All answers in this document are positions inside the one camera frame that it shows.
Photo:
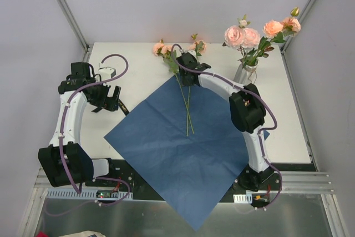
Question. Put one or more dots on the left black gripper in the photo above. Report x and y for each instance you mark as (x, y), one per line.
(111, 98)

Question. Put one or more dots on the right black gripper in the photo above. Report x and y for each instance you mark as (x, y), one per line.
(187, 61)

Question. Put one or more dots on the black ribbon gold lettering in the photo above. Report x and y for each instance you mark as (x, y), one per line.
(122, 106)

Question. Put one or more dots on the blue wrapping paper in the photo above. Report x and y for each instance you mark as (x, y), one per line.
(184, 144)

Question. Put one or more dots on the pale pink rose stem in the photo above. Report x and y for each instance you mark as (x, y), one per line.
(243, 39)

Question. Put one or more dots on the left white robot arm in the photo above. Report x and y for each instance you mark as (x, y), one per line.
(64, 161)

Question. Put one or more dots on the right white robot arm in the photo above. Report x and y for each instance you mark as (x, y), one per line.
(247, 114)

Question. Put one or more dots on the white ribbed ceramic vase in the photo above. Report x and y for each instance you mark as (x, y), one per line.
(245, 74)

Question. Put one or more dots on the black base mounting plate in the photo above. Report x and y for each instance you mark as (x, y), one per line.
(116, 178)

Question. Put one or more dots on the beige cloth bag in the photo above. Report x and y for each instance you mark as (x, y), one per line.
(87, 233)

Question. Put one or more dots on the red cloth item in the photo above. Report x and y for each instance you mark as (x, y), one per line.
(41, 234)

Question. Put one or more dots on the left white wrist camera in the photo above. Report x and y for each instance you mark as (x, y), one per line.
(106, 72)

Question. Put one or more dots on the left white cable duct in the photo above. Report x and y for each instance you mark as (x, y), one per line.
(88, 194)

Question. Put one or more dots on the white cable duct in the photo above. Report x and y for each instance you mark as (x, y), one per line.
(88, 194)
(243, 198)

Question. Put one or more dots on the right white cable duct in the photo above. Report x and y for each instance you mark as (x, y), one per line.
(243, 198)

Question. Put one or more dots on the left aluminium frame post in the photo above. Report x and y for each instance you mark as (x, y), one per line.
(64, 6)

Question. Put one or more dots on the aluminium frame post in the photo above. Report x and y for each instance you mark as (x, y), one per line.
(64, 6)
(308, 9)

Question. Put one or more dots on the front aluminium frame rail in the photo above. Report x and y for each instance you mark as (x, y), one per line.
(292, 182)

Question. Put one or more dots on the right aluminium frame post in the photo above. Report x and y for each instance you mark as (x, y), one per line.
(308, 9)

